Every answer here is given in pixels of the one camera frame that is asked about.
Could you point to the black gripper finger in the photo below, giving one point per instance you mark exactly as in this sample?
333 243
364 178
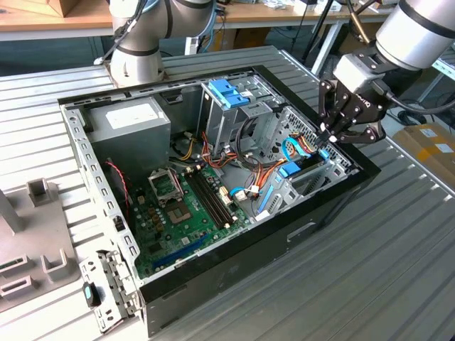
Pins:
366 134
332 106

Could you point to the hard disk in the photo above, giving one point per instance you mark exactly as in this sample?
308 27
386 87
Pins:
289 170

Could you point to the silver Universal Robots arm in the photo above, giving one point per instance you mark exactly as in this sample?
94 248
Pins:
416 35

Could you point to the metal disk bay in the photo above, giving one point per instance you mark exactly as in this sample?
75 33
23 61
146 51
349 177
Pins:
281 193

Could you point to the labelled cardboard box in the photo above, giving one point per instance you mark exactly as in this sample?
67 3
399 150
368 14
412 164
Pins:
423 149

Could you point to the black slanted pole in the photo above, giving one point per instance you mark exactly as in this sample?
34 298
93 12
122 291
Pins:
320 26

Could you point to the grey metal shelf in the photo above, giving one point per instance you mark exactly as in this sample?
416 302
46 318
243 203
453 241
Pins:
442 67

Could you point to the wooden desk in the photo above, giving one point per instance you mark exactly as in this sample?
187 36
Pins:
35 21
284 16

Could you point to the small brown cardboard box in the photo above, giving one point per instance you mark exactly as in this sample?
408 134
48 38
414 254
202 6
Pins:
250 39

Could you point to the blue plastic drive latch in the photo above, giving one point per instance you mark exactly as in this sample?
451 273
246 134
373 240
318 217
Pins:
224 90

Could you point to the black RAM slot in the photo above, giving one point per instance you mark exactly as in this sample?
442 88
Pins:
217 197
208 202

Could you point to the black open PC case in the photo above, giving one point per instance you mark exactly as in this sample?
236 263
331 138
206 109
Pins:
256 263

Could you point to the thin metal locking lever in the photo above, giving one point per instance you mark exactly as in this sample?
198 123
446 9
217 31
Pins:
179 184

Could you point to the grey power supply unit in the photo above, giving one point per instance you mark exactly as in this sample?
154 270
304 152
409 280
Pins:
129 142

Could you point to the blue expansion slot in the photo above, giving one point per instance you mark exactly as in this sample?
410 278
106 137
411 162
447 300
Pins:
181 253

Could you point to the green motherboard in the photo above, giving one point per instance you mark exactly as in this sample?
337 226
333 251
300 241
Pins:
156 234

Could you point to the patterned brown box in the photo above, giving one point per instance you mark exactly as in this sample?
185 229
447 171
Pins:
67 8

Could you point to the grey parts rack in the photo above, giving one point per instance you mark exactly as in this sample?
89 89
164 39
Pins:
39 227

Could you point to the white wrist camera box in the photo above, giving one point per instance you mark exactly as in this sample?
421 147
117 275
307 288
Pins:
350 72

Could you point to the silver hinged slot bracket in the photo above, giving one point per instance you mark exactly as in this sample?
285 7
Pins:
113 287

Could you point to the black teal bracket latch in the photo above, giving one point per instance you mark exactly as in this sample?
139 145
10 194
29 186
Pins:
88 295

